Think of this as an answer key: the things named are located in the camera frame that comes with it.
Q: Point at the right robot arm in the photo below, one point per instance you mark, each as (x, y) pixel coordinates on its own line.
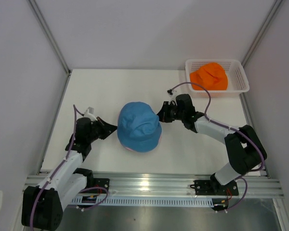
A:
(244, 149)

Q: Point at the left aluminium corner post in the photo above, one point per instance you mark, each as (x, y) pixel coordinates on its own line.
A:
(48, 34)

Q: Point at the white slotted cable duct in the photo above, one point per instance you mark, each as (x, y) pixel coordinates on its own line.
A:
(142, 201)

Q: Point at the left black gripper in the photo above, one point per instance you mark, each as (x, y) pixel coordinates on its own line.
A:
(104, 127)

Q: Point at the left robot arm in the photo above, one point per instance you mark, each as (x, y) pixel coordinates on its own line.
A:
(44, 204)

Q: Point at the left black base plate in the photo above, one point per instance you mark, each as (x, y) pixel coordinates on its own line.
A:
(98, 182)

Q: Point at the aluminium corner post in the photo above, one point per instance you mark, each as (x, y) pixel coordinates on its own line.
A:
(271, 15)
(48, 34)

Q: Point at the white plastic basket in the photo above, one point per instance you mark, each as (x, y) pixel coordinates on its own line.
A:
(237, 80)

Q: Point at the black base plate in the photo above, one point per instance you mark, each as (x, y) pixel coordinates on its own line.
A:
(209, 187)
(98, 182)

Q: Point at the blue bucket hat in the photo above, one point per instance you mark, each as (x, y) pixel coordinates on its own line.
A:
(138, 127)

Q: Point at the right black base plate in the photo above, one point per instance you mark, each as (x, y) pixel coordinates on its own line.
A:
(209, 187)

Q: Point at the aluminium mounting rail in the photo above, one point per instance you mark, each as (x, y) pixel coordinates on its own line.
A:
(178, 185)

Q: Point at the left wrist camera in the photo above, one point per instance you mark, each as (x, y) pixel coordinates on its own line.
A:
(89, 114)

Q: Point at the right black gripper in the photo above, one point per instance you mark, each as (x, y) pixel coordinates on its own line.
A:
(163, 115)

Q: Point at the right aluminium corner post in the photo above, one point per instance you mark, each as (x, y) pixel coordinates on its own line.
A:
(271, 15)

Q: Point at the orange bucket hat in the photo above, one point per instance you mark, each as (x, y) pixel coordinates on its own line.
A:
(211, 76)

